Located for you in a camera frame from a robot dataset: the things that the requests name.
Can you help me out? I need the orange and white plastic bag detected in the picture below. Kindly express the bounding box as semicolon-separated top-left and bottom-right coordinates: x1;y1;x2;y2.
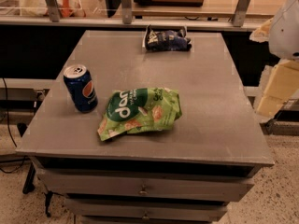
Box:
20;0;86;18

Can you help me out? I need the blue Pepsi can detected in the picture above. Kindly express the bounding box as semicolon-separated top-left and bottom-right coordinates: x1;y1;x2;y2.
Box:
64;64;98;113

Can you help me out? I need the metal shelf frame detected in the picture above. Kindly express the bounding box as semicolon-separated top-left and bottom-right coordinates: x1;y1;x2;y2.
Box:
0;0;275;33

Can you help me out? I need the brass drawer knob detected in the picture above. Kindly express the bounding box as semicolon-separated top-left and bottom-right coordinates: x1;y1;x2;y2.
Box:
142;213;150;221
138;186;148;196

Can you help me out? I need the brass top drawer knob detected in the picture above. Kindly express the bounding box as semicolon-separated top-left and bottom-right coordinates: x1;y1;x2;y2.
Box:
138;186;148;196

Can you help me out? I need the black cable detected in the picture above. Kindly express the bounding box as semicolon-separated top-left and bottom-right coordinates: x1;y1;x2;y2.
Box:
0;77;28;174

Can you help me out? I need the green rice chip bag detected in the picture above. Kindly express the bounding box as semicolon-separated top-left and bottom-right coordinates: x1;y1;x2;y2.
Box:
98;88;182;141

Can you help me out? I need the blue chip bag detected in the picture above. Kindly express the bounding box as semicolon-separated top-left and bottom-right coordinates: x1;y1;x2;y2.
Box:
144;26;192;51

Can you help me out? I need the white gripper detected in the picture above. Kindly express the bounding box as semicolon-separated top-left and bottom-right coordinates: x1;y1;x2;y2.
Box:
249;0;299;118

